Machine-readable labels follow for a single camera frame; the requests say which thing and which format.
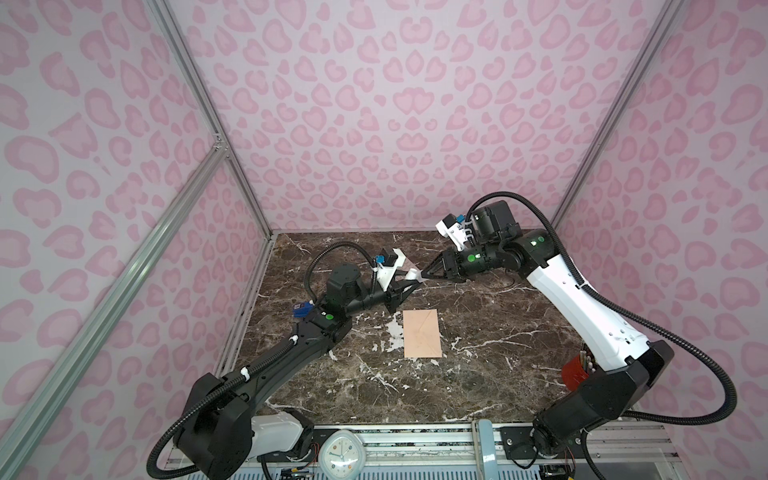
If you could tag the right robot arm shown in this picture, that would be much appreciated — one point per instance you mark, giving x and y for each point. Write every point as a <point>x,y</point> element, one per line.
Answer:
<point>623,362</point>

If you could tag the aluminium frame strut right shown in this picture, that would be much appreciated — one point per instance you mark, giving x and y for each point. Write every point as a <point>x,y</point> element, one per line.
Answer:
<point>663,27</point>

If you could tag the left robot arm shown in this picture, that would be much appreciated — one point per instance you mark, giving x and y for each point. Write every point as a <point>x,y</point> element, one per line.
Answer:
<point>214,435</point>

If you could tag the aluminium frame strut left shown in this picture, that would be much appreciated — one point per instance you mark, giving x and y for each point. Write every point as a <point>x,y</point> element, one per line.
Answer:
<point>172,32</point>

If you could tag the aluminium diagonal frame bar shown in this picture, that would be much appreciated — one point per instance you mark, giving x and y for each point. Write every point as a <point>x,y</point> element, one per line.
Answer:
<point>37,416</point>

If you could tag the peach envelope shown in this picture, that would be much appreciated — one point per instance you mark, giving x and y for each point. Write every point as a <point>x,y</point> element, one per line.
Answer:
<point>422,338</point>

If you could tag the red pencil cup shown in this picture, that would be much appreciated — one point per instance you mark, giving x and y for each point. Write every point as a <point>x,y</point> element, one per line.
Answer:
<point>577,370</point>

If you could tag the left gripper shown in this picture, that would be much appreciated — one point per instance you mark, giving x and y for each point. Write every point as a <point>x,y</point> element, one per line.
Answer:
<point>395,297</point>

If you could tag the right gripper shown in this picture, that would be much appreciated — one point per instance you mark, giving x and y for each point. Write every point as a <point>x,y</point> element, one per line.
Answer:
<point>453,268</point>

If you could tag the aluminium frame strut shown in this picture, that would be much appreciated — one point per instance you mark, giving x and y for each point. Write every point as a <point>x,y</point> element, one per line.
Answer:
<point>663,27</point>
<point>172,32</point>

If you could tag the pink calculator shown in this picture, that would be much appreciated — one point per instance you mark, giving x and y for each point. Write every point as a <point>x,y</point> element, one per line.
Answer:
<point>403,264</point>

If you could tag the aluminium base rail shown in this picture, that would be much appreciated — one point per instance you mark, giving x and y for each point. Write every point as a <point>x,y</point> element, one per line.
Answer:
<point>619,450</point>

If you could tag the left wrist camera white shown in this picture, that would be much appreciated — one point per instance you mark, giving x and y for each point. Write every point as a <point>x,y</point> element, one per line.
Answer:
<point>385,270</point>

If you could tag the white desk clock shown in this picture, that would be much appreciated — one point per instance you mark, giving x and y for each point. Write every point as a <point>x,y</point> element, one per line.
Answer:
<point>342,456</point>

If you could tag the blue stapler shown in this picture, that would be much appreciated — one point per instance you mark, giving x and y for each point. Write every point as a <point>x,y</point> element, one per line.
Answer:
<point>302,309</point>

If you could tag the white glue stick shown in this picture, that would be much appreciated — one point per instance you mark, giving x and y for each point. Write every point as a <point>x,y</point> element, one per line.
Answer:
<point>414,274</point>

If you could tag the light blue tape strip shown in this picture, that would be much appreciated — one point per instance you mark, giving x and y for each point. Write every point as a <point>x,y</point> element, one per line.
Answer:
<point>485,450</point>

